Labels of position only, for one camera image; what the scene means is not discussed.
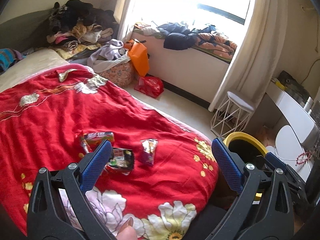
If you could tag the white desk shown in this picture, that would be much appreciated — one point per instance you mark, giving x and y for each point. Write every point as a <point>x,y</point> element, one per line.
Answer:
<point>300,121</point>

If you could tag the cream window curtain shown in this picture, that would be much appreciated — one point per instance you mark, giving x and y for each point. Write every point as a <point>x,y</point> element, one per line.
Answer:
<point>256,58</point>

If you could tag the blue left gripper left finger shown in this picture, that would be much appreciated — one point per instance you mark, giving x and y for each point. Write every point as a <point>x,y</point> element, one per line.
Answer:
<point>92,165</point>

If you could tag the orange floral quilt on sill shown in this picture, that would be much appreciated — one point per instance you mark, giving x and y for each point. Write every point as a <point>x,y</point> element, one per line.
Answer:
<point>216,44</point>

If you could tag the black green snack packet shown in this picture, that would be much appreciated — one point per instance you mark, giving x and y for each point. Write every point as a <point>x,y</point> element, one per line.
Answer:
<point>121,160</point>

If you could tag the orange paper bag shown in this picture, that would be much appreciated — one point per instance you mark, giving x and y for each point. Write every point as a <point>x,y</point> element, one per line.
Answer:
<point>138,53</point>

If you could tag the dark navy jacket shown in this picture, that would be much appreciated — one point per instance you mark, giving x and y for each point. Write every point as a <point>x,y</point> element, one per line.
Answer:
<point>180,37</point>

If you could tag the yellow rimmed black trash bin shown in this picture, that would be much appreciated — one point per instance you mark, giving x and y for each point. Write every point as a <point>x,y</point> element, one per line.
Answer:
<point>249,149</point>

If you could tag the pile of dark clothes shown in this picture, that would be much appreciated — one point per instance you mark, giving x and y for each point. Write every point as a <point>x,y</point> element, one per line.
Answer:
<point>77,22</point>

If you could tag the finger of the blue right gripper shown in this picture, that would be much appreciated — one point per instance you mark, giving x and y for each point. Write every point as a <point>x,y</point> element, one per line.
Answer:
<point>274,163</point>

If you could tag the white rounded drawer cabinet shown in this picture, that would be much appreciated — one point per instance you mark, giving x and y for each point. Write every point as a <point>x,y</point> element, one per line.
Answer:
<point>289,150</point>

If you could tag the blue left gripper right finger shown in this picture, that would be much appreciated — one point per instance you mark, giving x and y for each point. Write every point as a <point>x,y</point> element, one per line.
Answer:
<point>231,165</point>

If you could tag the floral fabric laundry basket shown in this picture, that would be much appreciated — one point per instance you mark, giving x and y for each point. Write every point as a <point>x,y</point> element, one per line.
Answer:
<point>121,75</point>

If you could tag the red floral blanket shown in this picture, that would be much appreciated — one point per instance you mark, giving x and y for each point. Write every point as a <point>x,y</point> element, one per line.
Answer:
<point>41,122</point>

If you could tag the purple foil snack wrapper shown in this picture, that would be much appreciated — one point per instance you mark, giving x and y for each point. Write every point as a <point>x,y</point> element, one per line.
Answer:
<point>149,149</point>

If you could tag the person's left hand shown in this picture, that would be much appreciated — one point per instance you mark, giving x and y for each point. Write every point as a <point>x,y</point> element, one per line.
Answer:
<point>127,232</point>

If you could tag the white wire frame stool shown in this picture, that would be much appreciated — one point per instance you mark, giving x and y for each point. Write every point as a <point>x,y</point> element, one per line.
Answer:
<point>232,115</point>

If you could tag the red plastic bag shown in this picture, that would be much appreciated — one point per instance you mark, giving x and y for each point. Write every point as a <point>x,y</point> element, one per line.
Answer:
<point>150,86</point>

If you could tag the red candy tube wrapper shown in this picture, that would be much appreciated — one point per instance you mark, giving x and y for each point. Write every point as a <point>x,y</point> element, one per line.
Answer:
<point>95,138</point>

